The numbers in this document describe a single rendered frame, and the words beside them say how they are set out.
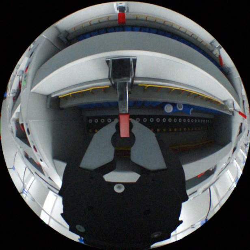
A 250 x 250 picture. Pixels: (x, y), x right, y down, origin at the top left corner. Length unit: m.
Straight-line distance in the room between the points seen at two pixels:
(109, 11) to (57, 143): 0.33
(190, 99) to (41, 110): 0.28
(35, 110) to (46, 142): 0.07
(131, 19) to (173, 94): 0.20
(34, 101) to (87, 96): 0.11
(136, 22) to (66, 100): 0.23
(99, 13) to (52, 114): 0.26
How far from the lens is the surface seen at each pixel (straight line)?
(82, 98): 0.16
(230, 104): 0.26
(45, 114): 0.19
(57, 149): 0.22
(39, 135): 0.19
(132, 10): 0.24
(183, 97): 0.16
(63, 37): 0.26
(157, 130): 0.26
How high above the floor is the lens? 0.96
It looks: 22 degrees up
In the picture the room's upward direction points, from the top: 178 degrees clockwise
